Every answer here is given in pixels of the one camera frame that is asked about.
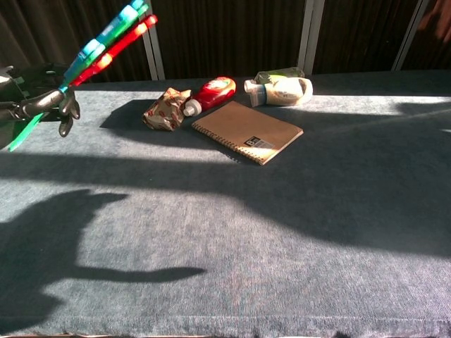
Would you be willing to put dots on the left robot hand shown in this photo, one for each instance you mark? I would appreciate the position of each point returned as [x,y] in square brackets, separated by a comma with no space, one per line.
[38,98]

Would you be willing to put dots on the hand-shaped plastic clapper toy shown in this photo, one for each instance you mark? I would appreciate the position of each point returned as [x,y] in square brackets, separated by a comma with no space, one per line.
[102,56]

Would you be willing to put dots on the crumpled patterned snack wrapper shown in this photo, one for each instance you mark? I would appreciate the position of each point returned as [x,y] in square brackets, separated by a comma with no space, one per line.
[167,109]

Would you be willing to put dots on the red ketchup bottle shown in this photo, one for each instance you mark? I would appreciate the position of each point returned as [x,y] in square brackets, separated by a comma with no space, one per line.
[211,95]

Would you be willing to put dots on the dark brown curtain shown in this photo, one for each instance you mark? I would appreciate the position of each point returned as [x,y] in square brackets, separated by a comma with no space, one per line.
[229,35]

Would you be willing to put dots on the brown spiral notebook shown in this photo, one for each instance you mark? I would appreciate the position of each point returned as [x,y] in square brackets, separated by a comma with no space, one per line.
[248,132]

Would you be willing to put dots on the grey-blue table cloth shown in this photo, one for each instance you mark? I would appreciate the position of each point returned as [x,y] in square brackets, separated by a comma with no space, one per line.
[225,211]

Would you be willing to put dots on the green packet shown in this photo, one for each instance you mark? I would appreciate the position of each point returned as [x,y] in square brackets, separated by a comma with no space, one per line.
[278,73]

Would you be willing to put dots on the white tube with cap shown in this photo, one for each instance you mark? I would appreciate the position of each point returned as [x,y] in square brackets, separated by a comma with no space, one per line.
[280,92]

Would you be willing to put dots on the white frame post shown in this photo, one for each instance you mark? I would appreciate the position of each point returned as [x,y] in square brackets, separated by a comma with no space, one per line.
[306,37]
[153,45]
[408,35]

